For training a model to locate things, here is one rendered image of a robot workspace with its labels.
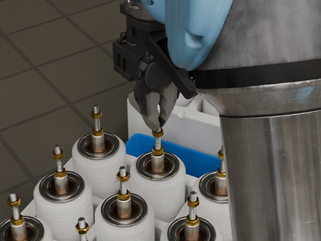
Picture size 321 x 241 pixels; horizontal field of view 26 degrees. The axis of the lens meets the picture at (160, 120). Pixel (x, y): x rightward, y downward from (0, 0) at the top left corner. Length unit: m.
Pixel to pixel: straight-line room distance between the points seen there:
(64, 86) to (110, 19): 0.36
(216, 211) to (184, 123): 0.34
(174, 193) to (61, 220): 0.20
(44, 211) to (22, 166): 0.46
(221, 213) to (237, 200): 0.63
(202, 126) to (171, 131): 0.08
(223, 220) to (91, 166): 0.25
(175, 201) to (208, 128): 0.26
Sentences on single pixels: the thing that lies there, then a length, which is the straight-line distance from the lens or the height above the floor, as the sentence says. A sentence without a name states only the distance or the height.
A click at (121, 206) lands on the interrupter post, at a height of 0.27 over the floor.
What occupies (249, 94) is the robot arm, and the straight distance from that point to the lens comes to 0.47.
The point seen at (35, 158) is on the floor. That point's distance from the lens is 1.62.
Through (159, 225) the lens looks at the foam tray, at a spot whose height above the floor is 0.18.
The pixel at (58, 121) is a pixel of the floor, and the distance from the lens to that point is 1.72.
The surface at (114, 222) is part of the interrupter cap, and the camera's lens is 1.10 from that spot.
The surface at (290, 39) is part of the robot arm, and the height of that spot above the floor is 0.81.
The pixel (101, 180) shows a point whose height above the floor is 0.21.
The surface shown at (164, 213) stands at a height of 0.18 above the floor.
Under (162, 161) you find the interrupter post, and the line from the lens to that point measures 1.18.
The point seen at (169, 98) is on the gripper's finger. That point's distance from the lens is 1.11.
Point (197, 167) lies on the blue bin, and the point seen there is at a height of 0.08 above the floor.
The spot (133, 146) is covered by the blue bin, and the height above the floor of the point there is 0.10.
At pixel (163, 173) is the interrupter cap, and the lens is 1.18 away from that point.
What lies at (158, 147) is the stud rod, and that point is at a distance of 1.16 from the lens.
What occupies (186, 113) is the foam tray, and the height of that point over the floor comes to 0.18.
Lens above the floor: 1.05
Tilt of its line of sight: 38 degrees down
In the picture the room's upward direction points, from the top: straight up
